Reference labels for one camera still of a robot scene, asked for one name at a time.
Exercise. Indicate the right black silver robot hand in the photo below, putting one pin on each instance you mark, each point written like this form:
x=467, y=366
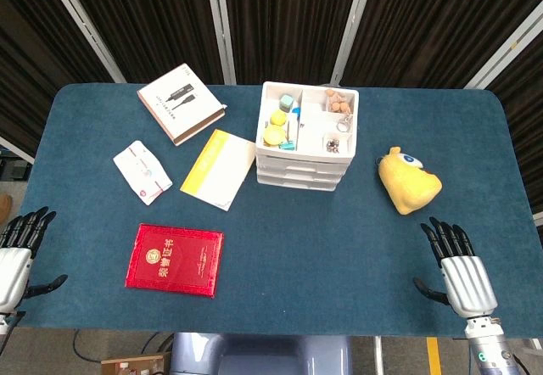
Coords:
x=468, y=283

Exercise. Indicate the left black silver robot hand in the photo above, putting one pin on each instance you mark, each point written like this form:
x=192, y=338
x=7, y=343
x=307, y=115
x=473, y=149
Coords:
x=12, y=264

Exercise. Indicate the white drawer organizer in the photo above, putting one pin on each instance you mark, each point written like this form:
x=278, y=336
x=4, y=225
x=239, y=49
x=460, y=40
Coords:
x=316, y=127

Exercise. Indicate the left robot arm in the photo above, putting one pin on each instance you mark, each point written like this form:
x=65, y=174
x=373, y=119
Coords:
x=5, y=324

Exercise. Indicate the cardboard box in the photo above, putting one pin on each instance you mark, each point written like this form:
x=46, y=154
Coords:
x=136, y=364

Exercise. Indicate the yellow floor tape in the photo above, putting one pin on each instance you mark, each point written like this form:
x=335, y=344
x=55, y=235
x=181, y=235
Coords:
x=434, y=356

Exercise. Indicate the white table leg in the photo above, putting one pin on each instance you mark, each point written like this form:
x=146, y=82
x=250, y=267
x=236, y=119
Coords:
x=378, y=356

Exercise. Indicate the yellow plush toy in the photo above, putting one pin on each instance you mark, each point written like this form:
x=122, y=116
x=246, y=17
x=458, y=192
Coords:
x=409, y=182

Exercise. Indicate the white tissue packet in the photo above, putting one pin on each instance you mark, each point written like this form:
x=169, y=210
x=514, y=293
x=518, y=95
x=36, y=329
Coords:
x=142, y=171

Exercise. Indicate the red certificate folder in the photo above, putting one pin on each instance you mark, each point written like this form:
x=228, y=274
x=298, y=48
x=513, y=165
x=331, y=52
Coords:
x=174, y=260

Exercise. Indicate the blue felt table cover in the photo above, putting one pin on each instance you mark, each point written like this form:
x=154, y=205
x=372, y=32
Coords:
x=297, y=256

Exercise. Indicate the dark pleated partition panel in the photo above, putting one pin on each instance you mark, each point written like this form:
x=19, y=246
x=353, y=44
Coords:
x=524, y=112
x=288, y=23
x=148, y=18
x=437, y=18
x=34, y=61

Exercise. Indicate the small metal clips pile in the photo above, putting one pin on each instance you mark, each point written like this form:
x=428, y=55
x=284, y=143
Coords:
x=333, y=146

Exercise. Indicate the blue-grey robot torso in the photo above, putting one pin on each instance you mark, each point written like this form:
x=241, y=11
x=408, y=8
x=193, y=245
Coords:
x=259, y=356

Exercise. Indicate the brown cork pieces pile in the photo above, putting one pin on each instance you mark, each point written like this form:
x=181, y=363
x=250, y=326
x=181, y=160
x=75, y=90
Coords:
x=338, y=101

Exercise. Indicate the teal binder clip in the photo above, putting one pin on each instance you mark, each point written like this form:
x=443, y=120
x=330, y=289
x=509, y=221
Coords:
x=288, y=145

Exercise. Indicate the yellow and white booklet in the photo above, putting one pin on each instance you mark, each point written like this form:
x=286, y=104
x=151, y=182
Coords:
x=220, y=171

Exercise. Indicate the blue capped white item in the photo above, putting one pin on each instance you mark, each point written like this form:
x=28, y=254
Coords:
x=295, y=110

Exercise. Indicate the large yellow round case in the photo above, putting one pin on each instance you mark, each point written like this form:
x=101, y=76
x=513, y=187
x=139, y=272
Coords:
x=273, y=135

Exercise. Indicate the small yellow round case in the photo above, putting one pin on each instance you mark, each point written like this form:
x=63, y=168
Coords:
x=278, y=118

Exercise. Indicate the green cube eraser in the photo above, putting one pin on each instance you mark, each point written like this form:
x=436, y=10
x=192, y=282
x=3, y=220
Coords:
x=286, y=102

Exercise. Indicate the white partition frame post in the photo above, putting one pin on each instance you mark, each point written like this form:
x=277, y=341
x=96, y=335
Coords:
x=15, y=149
x=82, y=23
x=505, y=48
x=220, y=27
x=352, y=27

